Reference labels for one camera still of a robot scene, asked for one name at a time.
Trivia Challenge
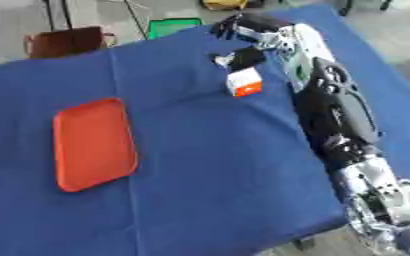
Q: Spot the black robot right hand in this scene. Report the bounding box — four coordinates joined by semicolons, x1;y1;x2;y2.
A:
206;11;298;73

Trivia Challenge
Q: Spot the white and orange box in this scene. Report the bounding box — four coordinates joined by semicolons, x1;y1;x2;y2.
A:
224;66;265;98

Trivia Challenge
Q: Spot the green box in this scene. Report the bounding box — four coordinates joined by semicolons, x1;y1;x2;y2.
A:
145;17;205;41

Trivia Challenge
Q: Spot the yellow object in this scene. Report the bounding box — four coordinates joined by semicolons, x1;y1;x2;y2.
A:
199;0;267;11

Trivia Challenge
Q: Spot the black chair base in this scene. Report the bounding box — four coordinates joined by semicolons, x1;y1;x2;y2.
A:
334;0;394;17

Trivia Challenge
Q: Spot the black tripod leg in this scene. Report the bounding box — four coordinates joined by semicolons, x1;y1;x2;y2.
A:
40;0;74;32
121;0;153;40

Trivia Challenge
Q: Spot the orange rectangular tray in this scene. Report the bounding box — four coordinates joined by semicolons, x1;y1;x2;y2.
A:
51;96;141;194

